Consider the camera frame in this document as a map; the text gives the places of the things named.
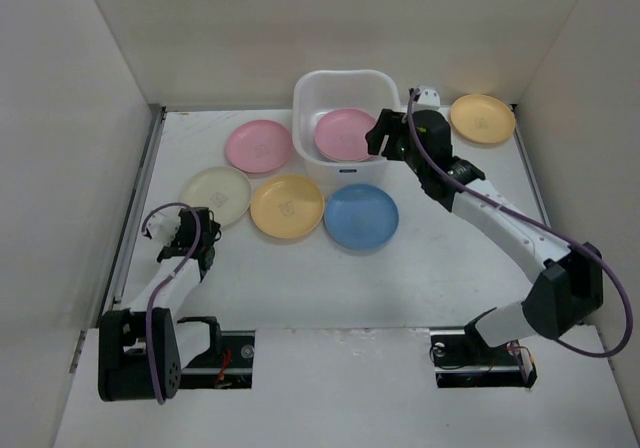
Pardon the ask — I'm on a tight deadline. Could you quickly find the pink plate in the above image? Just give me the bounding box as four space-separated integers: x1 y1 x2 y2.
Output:
225 119 294 174
314 108 376 162

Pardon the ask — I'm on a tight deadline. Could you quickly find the cream plate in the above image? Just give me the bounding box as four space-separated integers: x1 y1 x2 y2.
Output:
179 166 252 226

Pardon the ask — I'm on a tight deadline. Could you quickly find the blue plate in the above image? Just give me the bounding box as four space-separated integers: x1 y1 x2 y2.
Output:
324 184 399 251

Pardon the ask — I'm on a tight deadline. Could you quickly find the yellow plate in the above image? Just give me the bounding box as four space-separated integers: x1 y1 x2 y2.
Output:
450 94 516 145
249 174 325 240

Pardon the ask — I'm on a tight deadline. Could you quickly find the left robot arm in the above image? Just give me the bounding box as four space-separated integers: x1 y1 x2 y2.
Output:
98 202 225 404

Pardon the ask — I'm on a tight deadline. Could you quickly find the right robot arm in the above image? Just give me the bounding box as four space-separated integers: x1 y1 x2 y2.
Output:
365 109 604 363

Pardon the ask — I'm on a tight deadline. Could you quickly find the white plastic bin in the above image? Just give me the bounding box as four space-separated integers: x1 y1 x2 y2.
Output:
292 69 400 187

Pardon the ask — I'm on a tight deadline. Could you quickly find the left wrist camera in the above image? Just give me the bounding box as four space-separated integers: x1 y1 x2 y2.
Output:
141 213 181 246

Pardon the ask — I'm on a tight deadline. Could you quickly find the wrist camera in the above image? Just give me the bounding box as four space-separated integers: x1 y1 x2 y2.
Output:
141 213 181 246
411 85 441 111

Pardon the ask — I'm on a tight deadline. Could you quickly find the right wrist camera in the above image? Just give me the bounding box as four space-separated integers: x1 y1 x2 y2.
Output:
411 85 441 111

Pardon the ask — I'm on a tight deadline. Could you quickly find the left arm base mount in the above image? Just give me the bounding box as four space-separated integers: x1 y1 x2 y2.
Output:
179 330 256 390

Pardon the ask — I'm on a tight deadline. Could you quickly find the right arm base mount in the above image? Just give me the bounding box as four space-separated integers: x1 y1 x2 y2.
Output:
429 332 538 389

